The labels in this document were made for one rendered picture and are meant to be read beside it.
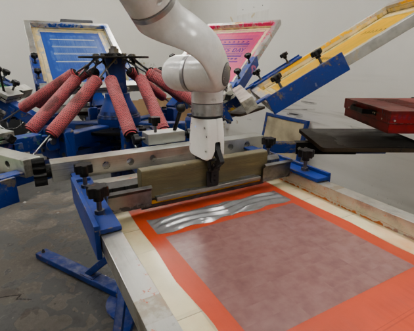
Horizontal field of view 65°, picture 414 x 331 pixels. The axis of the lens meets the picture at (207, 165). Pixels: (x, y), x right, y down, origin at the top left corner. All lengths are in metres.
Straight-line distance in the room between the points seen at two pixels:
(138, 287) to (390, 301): 0.37
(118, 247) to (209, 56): 0.37
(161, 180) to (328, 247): 0.38
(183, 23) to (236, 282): 0.44
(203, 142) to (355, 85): 2.33
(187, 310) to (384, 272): 0.34
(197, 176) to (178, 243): 0.21
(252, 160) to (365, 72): 2.16
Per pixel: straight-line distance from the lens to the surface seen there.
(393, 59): 2.82
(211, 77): 0.64
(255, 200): 0.83
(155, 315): 0.46
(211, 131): 0.75
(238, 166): 0.86
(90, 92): 1.36
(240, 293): 0.54
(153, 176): 0.75
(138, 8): 0.58
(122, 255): 0.57
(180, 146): 1.01
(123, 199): 0.73
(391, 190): 2.91
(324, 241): 0.70
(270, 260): 0.62
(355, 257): 0.67
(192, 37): 0.60
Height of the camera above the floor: 1.29
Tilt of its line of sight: 18 degrees down
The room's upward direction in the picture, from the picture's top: straight up
